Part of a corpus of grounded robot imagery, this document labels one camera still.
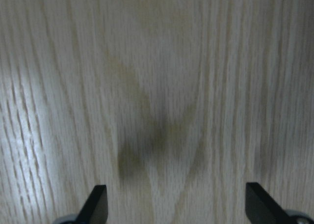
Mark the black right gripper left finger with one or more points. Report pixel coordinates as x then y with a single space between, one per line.
95 209

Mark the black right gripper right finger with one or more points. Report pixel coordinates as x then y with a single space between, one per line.
261 208

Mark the wooden drawer cabinet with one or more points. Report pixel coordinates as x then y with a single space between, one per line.
172 104

